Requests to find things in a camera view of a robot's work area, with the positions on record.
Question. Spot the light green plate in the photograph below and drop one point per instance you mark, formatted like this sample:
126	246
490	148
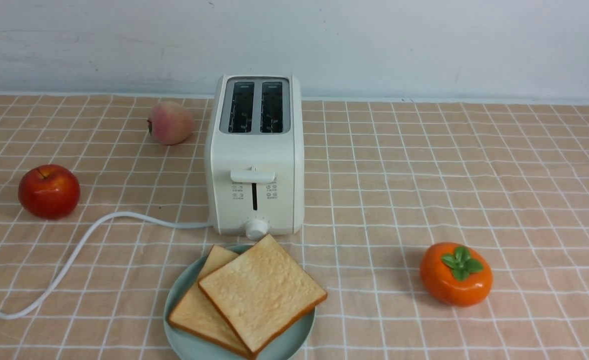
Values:
190	347

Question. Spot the orange persimmon with green leaf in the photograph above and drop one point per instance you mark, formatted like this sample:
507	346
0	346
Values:
455	274

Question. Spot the red apple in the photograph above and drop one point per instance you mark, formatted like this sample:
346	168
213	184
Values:
49	191

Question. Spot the toast slice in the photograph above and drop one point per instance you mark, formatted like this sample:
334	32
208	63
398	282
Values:
193	313
261	293

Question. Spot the white two-slot toaster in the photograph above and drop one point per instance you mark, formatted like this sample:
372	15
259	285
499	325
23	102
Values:
254	157

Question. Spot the pink peach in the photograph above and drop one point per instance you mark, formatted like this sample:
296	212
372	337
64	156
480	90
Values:
169	123

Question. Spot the orange checkered tablecloth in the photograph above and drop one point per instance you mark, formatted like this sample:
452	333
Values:
383	182

